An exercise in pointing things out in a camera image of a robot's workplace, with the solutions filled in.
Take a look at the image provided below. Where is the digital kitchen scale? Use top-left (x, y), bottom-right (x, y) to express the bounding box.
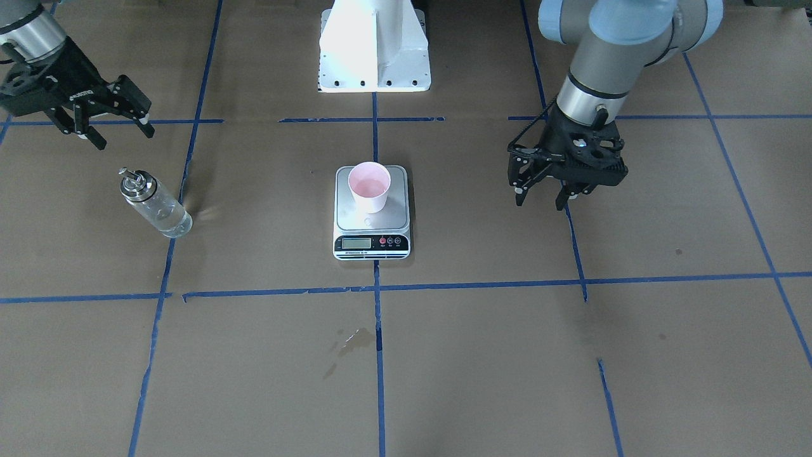
top-left (332, 165), bottom-right (412, 261)

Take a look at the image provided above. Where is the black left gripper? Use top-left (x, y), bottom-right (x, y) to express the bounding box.
top-left (507, 105), bottom-right (627, 211)

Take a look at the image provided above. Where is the glass sauce bottle steel cap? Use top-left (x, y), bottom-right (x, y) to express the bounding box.
top-left (119, 167), bottom-right (193, 238)

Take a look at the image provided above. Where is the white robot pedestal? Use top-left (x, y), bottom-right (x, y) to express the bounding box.
top-left (317, 1), bottom-right (432, 93)

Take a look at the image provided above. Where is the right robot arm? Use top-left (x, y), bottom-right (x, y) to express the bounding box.
top-left (1, 1), bottom-right (155, 150)

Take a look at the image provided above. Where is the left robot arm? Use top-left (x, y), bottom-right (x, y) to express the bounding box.
top-left (507, 1), bottom-right (723, 210)

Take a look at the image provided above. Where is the pink cup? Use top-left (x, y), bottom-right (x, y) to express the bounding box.
top-left (348, 162), bottom-right (391, 214)

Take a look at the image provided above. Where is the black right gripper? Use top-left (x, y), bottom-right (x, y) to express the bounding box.
top-left (1, 38), bottom-right (155, 150)

